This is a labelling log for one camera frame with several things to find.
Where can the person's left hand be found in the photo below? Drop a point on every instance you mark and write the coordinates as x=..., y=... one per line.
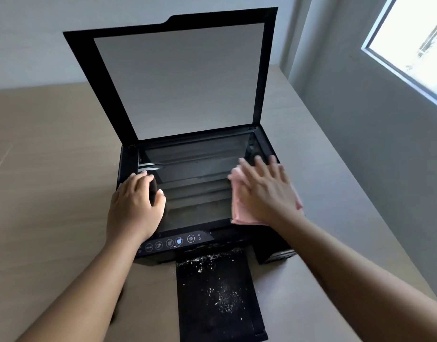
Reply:
x=133, y=210

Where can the person's right hand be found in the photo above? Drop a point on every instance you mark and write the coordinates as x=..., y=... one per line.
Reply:
x=264, y=195

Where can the person's right little finger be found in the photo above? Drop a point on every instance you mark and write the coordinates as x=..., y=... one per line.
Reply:
x=284, y=176

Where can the person's left middle finger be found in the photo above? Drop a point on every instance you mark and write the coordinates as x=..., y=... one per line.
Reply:
x=142, y=178

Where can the person's left little finger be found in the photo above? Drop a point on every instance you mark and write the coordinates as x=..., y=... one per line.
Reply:
x=118, y=192

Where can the person's left thumb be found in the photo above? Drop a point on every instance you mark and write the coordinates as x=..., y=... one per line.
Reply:
x=160, y=204

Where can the person's right middle finger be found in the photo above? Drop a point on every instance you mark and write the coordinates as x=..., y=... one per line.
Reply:
x=261, y=168

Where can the person's right thumb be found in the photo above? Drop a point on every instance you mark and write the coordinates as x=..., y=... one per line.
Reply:
x=237, y=181

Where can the pink cleaning cloth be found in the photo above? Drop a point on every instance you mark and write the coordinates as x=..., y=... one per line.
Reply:
x=241, y=213

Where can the person's right forearm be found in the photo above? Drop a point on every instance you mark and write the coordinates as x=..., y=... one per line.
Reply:
x=353, y=281

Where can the person's left forearm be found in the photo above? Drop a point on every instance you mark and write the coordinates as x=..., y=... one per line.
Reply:
x=76, y=292

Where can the black printer scanner body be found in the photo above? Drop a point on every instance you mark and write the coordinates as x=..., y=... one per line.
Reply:
x=197, y=174

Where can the black scanner lid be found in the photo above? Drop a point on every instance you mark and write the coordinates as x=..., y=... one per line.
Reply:
x=179, y=78

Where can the white dust crumbs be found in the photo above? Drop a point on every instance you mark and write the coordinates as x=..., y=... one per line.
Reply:
x=222, y=299

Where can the black printer output tray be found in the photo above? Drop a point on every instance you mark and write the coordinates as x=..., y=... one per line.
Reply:
x=218, y=302

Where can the white framed window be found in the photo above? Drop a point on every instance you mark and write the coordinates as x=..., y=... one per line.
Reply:
x=414, y=42

